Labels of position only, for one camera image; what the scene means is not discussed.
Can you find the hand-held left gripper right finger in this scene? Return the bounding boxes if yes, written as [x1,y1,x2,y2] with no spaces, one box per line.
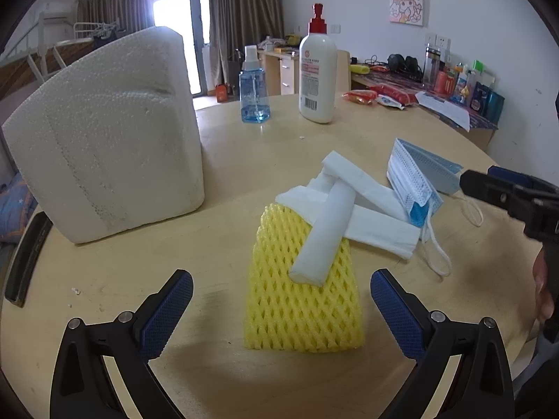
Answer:
[370,269,514,419]

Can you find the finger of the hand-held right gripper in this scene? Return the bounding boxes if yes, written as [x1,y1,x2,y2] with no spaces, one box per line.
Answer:
[488,165,559,193]
[459,170,531,216]

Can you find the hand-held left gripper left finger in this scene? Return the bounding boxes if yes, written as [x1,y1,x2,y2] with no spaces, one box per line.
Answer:
[50,270,194,419]

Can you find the white tissue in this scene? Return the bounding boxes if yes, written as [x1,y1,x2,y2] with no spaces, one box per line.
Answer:
[278,185,420,260]
[321,150,407,221]

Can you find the yellow foam net sleeve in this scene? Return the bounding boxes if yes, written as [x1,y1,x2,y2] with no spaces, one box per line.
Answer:
[243,203,365,353]

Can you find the white foam box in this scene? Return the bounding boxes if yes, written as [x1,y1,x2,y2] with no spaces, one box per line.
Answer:
[1,26,206,245]

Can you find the person's right hand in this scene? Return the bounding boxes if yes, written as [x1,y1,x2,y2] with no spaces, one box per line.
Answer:
[535,242,559,341]

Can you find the desk with patterned cloth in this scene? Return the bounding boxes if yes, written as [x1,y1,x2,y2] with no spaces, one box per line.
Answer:
[349,67,499,149]

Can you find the row of toiletry bottles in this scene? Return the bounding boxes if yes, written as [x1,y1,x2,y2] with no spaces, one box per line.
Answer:
[434,59,505,118]

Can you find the printed paper sheet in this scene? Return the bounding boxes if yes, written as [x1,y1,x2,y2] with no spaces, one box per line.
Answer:
[415,91,471,132]

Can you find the clear tumbler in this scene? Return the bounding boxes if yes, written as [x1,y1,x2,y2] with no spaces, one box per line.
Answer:
[422,44,444,88]

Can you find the large red snack packet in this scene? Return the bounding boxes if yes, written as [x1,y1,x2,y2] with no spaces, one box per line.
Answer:
[369,83,413,104]

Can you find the black smartphone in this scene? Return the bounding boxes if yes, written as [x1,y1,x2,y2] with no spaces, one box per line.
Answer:
[3,211,54,307]

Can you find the black headphones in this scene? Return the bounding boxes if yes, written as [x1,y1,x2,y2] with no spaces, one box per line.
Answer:
[388,53,422,75]

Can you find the small red snack packet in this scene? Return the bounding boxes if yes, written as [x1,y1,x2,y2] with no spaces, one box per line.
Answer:
[342,88,378,106]

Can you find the blue checked quilt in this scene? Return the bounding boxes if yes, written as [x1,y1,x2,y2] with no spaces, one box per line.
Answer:
[0,172,38,245]

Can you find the wooden chair with smiley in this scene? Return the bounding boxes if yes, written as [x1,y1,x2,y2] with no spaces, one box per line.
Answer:
[335,50,352,92]

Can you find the white lotion pump bottle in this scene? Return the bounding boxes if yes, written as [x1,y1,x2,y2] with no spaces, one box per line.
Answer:
[299,3,338,124]

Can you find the blue spray bottle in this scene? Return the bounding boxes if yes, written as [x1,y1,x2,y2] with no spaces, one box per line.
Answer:
[239,45,271,124]

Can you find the wooden desk with drawers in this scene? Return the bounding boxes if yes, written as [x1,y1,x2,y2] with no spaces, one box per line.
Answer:
[257,48,302,97]

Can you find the dark folded trolley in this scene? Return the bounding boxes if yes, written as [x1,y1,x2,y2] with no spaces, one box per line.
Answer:
[227,48,246,93]

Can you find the pile of desk clutter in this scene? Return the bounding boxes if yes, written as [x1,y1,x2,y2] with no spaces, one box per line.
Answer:
[257,32,303,53]

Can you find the hanging dark clothes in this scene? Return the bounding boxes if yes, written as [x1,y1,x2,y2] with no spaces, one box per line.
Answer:
[92,26,127,47]

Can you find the metal bunk bed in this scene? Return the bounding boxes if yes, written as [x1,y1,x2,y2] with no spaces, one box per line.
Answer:
[0,11,132,97]

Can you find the brown curtain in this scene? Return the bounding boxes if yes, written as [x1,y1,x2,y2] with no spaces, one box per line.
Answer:
[209,0,286,97]
[76,0,151,38]

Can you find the glass balcony door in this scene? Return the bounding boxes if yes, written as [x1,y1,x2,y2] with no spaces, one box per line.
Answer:
[146,0,212,97]

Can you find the pink cartoon wall picture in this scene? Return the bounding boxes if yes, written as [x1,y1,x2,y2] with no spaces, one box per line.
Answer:
[389,0,425,27]

